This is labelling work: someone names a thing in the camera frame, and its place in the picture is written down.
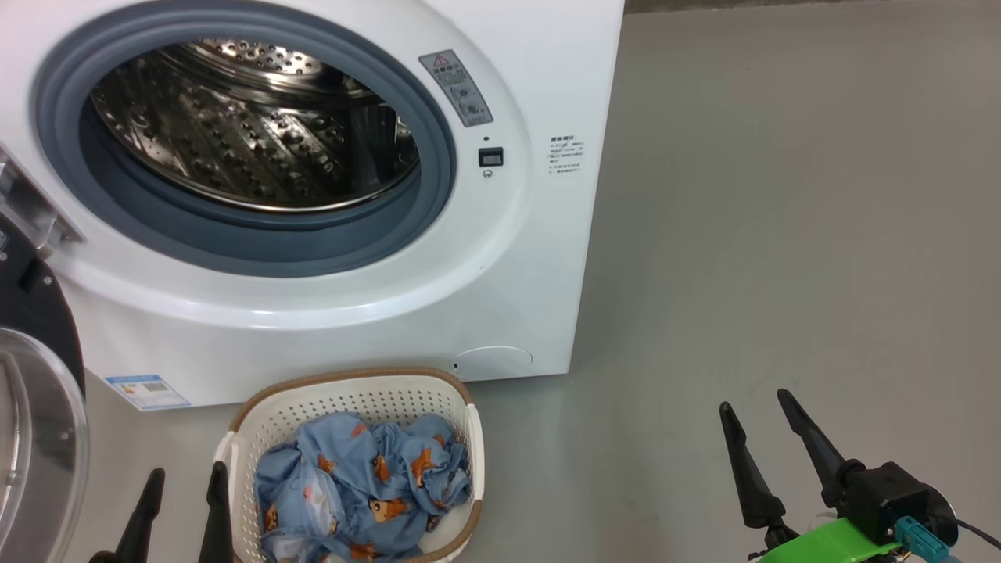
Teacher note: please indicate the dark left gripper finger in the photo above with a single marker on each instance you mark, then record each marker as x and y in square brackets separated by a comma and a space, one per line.
[145, 524]
[217, 524]

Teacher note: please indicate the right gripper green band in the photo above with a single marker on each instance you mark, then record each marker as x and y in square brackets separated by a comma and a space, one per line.
[829, 543]

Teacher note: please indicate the blue bear print garment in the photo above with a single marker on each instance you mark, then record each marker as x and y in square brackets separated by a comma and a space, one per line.
[293, 500]
[391, 469]

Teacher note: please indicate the round black glass washer door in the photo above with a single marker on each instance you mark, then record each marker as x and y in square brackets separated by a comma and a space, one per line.
[39, 313]

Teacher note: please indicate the grey rubber door gasket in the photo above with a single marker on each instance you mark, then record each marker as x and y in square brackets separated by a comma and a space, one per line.
[235, 242]

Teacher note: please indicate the white front-load washing machine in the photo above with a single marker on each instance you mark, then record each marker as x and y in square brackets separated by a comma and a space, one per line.
[508, 258]

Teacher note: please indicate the washing machine drum with laundry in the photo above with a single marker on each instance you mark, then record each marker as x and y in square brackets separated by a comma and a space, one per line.
[235, 133]

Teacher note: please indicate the blue energy label sticker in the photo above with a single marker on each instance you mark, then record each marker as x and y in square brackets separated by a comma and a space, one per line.
[148, 391]

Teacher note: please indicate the cream laundry basket brown rim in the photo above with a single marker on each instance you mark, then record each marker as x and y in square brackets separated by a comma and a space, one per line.
[352, 391]

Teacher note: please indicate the round white filter cover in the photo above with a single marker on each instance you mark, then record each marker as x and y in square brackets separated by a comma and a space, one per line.
[493, 363]

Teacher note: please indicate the small printed text label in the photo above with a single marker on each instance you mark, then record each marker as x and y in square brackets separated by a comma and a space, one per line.
[567, 154]

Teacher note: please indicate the grey warning label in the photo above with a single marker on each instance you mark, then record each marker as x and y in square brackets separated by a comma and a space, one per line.
[456, 87]

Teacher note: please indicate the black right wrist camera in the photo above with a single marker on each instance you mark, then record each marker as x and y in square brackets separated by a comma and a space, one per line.
[891, 493]

